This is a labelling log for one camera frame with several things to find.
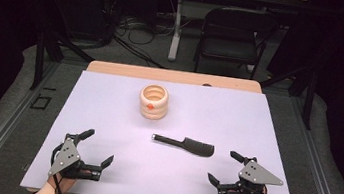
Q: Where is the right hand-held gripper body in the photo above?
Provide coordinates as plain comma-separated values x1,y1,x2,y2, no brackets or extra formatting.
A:
216,153,287,194

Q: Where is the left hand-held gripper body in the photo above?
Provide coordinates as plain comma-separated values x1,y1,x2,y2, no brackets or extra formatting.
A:
47,131,108,184

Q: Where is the black comb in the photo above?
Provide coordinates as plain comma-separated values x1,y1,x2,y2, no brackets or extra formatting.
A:
149,132,217,159

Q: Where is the cream ribbed cup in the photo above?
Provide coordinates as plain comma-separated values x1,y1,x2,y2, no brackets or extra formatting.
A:
136,82,172,123

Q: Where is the person's left hand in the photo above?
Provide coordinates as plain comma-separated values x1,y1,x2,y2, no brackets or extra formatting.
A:
45,171,79,194

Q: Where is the white table mat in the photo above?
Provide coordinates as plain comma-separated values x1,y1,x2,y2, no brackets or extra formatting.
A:
19,63,313,194

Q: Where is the black metal stand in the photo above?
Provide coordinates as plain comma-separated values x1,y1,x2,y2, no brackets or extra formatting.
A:
27,0,104,99
252,51,322,132

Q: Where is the wooden table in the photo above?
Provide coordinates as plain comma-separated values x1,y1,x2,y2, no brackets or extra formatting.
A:
25,52,307,194

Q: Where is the black folding chair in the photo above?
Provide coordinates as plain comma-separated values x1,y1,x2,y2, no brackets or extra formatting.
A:
191,2,282,84

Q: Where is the white-legged desk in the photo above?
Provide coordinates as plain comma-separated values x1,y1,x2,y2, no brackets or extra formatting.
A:
148,0,310,79

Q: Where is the left hand-held gripper black cable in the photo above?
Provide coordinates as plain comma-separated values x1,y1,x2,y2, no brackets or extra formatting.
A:
45,141,73,194

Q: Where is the metal floor rail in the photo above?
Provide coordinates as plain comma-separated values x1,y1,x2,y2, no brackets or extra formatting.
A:
0,53,62,194
277,92,344,194

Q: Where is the bundle of floor cables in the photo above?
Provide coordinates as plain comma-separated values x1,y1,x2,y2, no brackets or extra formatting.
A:
109,12,175,70

